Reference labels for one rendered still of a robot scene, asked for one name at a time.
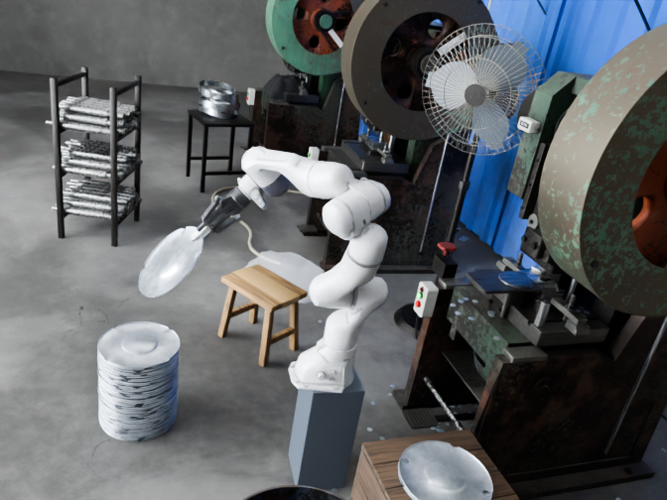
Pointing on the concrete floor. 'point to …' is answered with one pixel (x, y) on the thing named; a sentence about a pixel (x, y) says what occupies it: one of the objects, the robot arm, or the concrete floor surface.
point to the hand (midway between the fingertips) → (200, 233)
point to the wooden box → (368, 461)
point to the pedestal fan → (507, 62)
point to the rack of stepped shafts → (96, 154)
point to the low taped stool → (275, 286)
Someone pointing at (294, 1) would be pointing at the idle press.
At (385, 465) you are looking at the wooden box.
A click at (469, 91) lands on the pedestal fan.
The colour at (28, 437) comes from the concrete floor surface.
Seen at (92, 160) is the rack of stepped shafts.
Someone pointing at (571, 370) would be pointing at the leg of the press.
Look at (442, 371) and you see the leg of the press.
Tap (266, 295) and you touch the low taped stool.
